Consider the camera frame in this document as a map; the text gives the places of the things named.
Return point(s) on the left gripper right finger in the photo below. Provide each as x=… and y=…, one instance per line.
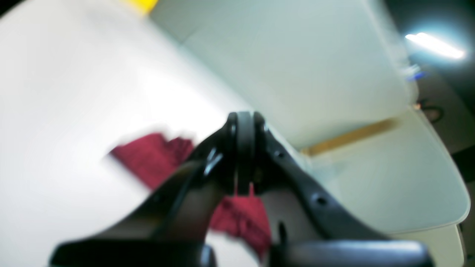
x=309, y=227

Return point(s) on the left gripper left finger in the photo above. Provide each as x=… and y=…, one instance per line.
x=169, y=228

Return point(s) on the dark red t-shirt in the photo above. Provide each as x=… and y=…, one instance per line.
x=153, y=158

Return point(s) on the white table divider panel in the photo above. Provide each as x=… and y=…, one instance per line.
x=333, y=78

